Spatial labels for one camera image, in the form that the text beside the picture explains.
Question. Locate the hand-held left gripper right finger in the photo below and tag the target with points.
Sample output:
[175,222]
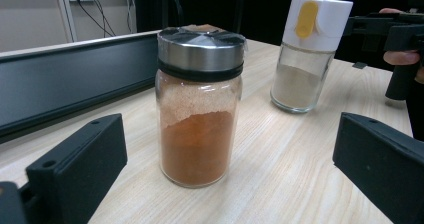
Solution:
[383,164]

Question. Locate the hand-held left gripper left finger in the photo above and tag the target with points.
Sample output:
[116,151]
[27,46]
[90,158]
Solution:
[76,164]

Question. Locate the black metal two-tier rack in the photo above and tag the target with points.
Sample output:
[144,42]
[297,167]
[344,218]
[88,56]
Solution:
[66,80]

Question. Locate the beige powder jar white cap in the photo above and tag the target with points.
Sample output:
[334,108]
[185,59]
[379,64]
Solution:
[296,87]

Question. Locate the orange spice jar metal lid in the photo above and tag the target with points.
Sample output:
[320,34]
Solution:
[196,144]

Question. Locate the black curtain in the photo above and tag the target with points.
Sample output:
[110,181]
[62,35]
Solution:
[260,10]

